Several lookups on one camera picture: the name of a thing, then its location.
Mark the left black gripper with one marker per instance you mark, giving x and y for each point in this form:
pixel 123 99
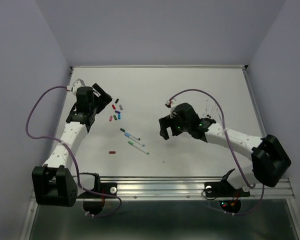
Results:
pixel 103 100

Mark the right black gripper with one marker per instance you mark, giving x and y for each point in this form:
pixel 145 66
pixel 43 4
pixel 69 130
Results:
pixel 165 122

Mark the dark green cap marker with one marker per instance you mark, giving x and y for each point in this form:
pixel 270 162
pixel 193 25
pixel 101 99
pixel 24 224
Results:
pixel 130 134

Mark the teal green cap marker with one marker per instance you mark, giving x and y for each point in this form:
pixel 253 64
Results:
pixel 138 147

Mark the light blue cap marker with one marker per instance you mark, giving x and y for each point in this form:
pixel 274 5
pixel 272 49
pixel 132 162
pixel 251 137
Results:
pixel 134 139

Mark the grey cap marker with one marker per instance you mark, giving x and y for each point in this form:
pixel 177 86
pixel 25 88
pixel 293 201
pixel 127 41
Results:
pixel 217 112

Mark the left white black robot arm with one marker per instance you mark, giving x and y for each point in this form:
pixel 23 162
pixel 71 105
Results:
pixel 53 182

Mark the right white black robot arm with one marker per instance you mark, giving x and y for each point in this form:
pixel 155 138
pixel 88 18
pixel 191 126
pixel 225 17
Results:
pixel 213 132

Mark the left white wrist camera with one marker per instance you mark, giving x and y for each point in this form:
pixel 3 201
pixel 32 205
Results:
pixel 75 86

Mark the aluminium front rail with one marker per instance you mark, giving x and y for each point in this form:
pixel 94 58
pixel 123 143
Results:
pixel 188 189

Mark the aluminium rail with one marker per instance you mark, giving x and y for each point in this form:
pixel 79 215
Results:
pixel 261 117
pixel 188 189

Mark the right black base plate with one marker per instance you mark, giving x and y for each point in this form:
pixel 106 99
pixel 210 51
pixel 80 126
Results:
pixel 215 190

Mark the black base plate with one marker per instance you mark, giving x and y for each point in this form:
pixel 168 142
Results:
pixel 215 190
pixel 97 206

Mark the aluminium right side rail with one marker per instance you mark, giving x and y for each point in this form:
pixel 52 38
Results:
pixel 261 117

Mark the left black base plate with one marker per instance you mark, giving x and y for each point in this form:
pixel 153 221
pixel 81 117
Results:
pixel 97 206

